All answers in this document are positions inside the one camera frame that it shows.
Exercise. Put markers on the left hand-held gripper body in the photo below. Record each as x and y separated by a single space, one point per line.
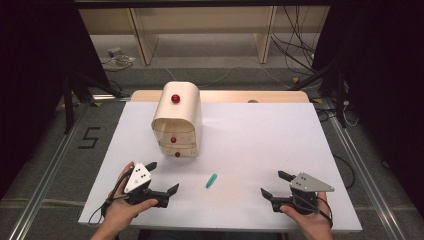
136 180

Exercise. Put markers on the person's left hand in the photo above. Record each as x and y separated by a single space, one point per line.
123 213

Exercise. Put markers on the aluminium floor rail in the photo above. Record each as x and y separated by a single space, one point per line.
43 186
366 173

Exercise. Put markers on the black curtain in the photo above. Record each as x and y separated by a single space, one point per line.
383 83
36 83

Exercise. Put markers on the cream mini drawer cabinet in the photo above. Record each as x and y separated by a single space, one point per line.
186 106

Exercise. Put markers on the light wooden bench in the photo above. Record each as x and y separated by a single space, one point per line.
200 20

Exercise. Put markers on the white power adapter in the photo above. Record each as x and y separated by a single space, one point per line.
114 51

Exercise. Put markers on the teal pen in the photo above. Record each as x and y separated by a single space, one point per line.
211 180

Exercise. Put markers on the person's right hand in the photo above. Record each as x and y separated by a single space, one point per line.
311 225

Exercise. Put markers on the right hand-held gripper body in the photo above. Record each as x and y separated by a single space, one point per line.
306 183

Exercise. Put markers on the red ball knob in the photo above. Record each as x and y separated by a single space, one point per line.
175 98

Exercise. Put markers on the black tripod stand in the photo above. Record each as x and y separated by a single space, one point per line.
339 96
71 96

